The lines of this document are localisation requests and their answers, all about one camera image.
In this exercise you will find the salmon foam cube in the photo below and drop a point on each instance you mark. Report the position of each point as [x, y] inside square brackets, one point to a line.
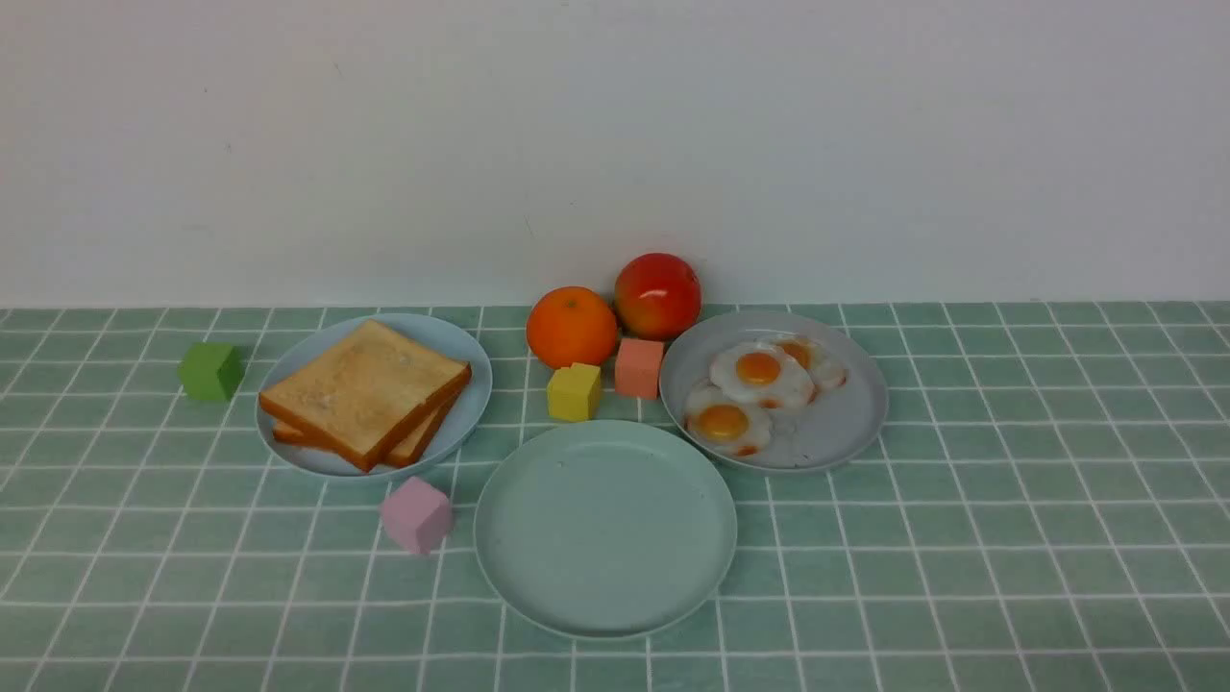
[637, 368]

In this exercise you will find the pink foam cube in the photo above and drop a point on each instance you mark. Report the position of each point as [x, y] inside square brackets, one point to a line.
[417, 516]

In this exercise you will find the toast slice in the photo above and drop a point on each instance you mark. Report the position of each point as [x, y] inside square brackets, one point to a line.
[405, 452]
[366, 392]

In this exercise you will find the fried egg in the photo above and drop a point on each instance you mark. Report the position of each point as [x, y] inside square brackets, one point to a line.
[827, 372]
[760, 373]
[724, 425]

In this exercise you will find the green foam cube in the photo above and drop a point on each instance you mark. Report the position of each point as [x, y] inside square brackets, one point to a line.
[211, 371]

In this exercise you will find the orange fruit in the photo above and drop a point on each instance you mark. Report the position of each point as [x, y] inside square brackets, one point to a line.
[572, 325]

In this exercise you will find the grey plate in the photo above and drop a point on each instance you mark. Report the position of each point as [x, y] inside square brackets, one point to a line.
[835, 428]

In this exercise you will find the yellow foam cube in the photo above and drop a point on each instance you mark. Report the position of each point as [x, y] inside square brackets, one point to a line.
[574, 392]

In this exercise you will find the teal green plate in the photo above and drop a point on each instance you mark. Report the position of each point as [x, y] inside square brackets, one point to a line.
[605, 530]

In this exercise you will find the red tomato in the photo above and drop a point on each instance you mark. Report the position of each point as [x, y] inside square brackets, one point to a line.
[658, 296]

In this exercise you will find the light blue plate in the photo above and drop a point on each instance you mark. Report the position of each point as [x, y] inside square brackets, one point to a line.
[441, 336]

